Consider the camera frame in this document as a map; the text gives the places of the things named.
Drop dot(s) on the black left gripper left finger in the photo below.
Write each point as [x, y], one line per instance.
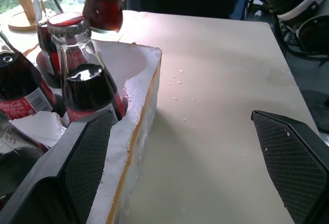
[51, 188]

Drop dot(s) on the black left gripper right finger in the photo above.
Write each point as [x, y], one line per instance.
[295, 162]

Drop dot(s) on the glass cola bottle red cap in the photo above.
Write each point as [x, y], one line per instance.
[87, 88]
[43, 34]

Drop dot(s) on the white foam crate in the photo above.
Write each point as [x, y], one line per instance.
[133, 100]

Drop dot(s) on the wooden stand with round base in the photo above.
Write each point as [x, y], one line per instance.
[23, 16]

